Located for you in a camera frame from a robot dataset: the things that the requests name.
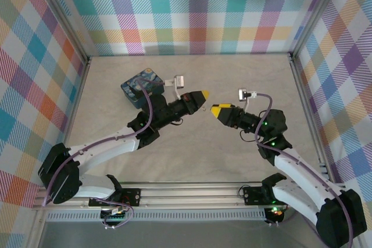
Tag starry night painted tin box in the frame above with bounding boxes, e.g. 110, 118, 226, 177
120, 67, 166, 109

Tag aluminium side rail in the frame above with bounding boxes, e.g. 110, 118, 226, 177
287, 52, 346, 191
59, 56, 93, 148

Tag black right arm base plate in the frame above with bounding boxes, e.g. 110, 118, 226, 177
243, 187, 273, 206

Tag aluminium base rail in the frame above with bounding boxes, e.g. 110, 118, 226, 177
31, 182, 288, 211

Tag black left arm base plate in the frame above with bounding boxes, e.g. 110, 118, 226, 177
88, 188, 142, 207

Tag grey slotted cable duct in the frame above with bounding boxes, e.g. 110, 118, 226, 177
46, 209, 267, 222

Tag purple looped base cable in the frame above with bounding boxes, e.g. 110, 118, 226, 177
92, 197, 135, 230

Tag aluminium frame post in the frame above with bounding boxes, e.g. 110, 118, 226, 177
34, 0, 92, 67
289, 0, 348, 59

